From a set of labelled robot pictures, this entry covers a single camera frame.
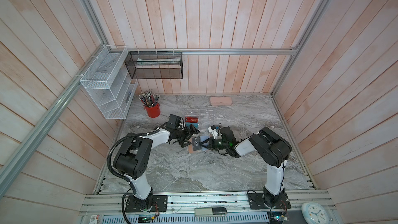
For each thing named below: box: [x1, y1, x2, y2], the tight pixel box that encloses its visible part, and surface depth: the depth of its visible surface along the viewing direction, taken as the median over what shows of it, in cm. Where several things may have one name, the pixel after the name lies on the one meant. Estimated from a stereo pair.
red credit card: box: [184, 117, 198, 123], surface depth 102 cm
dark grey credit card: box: [191, 136, 202, 151], surface depth 95 cm
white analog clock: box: [301, 202, 330, 224], surface depth 70 cm
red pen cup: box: [143, 103, 161, 118], surface depth 109 cm
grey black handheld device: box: [194, 207, 227, 216], surface depth 71 cm
